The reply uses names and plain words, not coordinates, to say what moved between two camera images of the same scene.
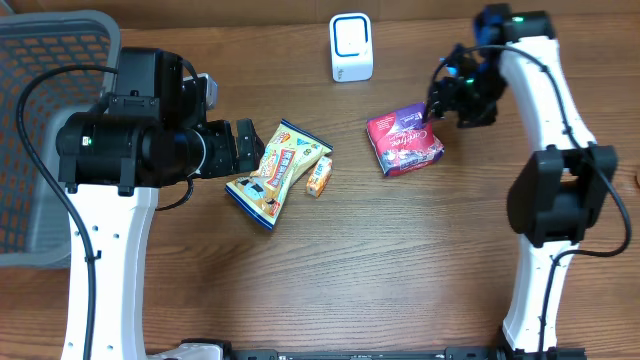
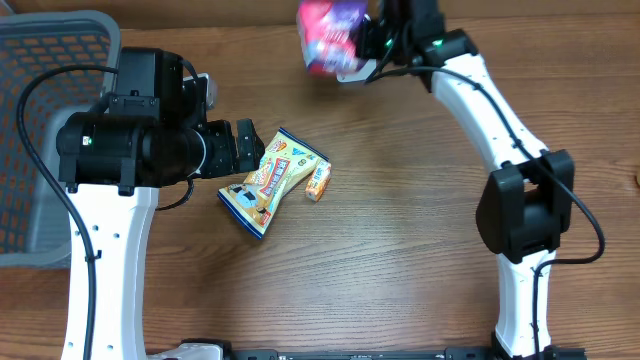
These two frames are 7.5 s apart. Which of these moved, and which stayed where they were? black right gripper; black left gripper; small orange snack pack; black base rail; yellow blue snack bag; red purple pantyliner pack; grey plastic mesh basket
Moved: red purple pantyliner pack; yellow blue snack bag; black right gripper
Stayed: grey plastic mesh basket; small orange snack pack; black left gripper; black base rail
